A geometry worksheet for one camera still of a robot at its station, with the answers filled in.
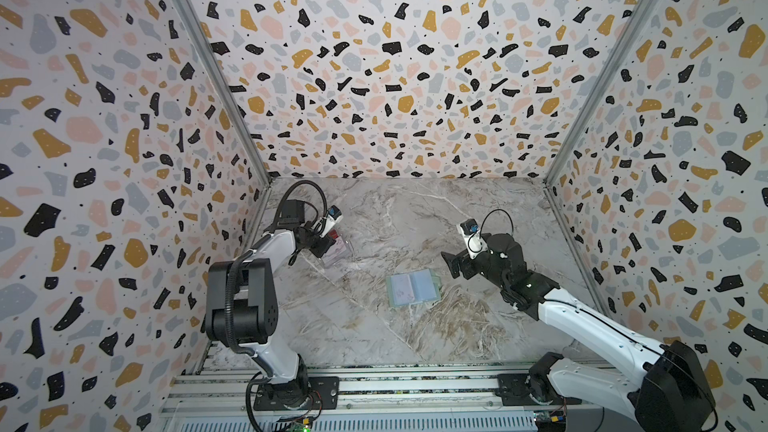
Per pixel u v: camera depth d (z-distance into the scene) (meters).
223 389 0.75
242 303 0.47
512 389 0.75
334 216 0.84
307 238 0.80
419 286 0.92
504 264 0.61
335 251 0.97
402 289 0.92
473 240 0.69
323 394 0.73
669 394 0.40
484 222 0.67
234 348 0.42
